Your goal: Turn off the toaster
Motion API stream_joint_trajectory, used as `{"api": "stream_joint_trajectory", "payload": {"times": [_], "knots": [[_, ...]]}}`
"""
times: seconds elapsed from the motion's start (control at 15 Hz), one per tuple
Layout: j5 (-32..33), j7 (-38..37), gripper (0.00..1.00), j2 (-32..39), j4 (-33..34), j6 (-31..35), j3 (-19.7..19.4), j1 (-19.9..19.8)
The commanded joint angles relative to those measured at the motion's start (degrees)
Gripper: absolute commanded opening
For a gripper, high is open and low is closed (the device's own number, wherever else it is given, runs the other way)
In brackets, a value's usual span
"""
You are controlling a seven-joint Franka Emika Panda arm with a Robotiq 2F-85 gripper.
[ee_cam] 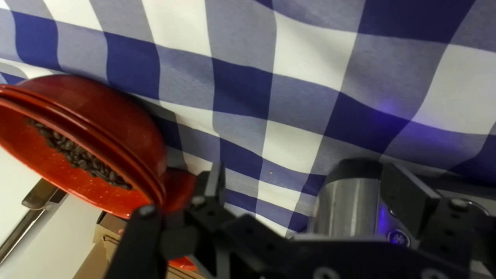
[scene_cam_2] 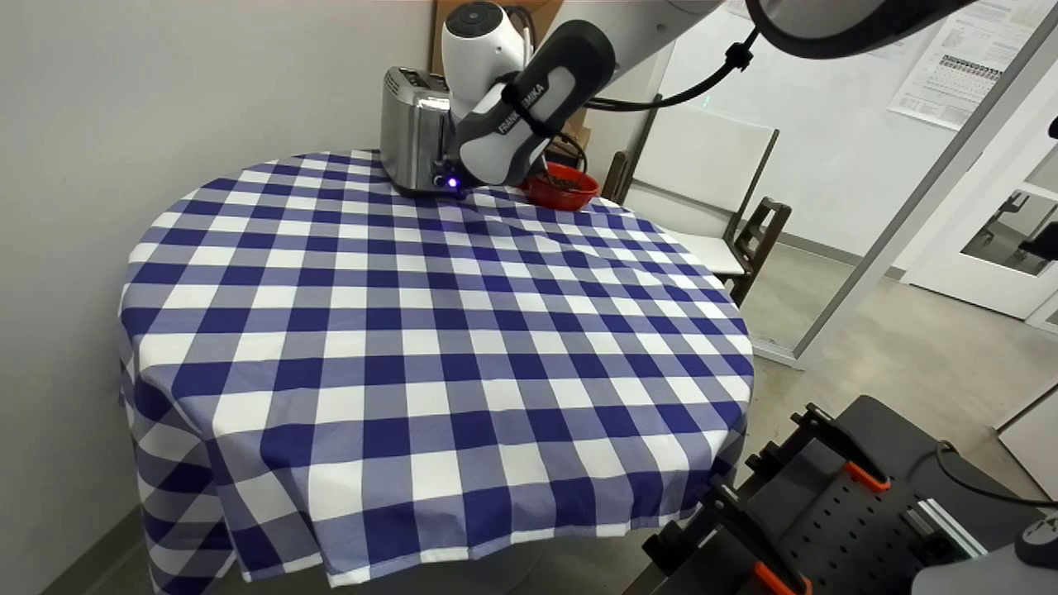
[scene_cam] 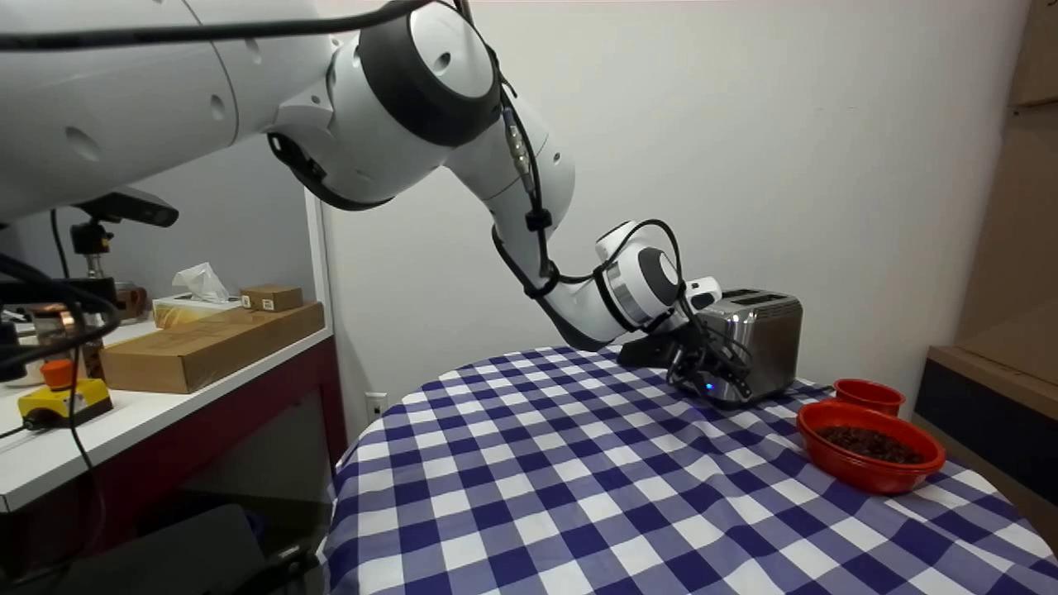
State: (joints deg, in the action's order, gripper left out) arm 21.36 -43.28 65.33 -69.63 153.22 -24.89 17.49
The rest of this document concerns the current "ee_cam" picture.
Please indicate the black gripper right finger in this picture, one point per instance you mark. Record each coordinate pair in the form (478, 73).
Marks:
(411, 199)

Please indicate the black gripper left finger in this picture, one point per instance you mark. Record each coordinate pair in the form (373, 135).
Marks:
(215, 187)

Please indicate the silver toaster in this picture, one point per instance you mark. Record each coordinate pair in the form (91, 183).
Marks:
(351, 207)

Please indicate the red bowl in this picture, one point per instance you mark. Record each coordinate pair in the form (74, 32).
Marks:
(109, 125)

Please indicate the blue white checkered tablecloth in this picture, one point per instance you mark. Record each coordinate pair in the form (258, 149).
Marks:
(289, 78)

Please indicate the dark coffee beans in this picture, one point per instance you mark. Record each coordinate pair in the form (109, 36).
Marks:
(78, 156)

